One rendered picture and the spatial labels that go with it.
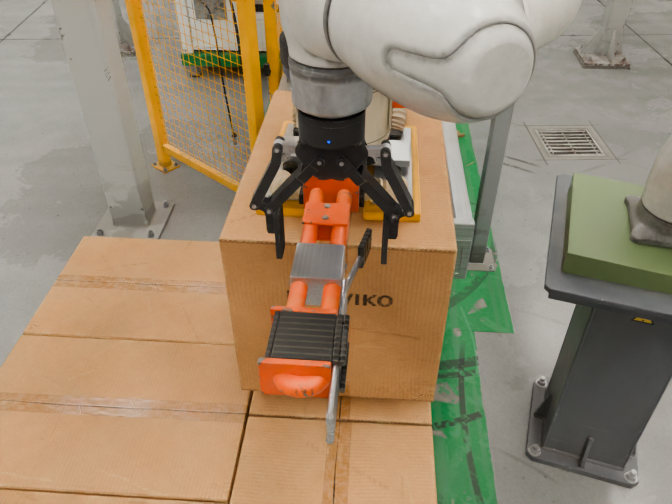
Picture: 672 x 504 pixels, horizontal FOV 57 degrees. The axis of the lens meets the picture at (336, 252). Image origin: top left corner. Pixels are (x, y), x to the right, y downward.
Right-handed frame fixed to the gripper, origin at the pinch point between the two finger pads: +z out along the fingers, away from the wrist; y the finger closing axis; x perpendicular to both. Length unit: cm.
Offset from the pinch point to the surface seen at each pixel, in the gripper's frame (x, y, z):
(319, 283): 8.4, 0.8, -1.3
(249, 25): -157, 43, 25
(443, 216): -26.9, -17.4, 13.1
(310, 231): -1.6, 3.0, -1.4
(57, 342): -34, 70, 61
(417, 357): -17.3, -14.9, 39.5
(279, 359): 22.1, 3.4, -3.1
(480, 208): -138, -46, 87
